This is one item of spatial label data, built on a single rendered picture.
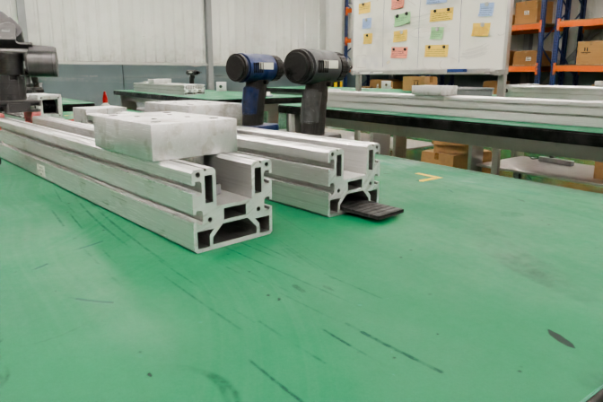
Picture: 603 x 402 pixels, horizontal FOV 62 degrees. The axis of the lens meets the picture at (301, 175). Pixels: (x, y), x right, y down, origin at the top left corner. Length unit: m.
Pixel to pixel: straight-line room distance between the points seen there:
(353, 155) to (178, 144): 0.24
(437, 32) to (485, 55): 0.44
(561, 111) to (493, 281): 1.54
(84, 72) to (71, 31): 0.89
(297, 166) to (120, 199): 0.23
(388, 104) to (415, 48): 1.63
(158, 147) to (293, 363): 0.30
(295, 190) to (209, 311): 0.30
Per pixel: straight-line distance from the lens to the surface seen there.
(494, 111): 2.11
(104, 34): 12.66
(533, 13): 11.38
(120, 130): 0.62
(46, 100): 2.28
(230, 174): 0.57
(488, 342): 0.38
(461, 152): 4.75
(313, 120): 0.89
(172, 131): 0.56
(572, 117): 1.97
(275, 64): 1.12
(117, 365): 0.35
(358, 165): 0.68
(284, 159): 0.69
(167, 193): 0.55
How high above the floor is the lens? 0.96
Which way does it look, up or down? 12 degrees down
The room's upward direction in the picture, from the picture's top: straight up
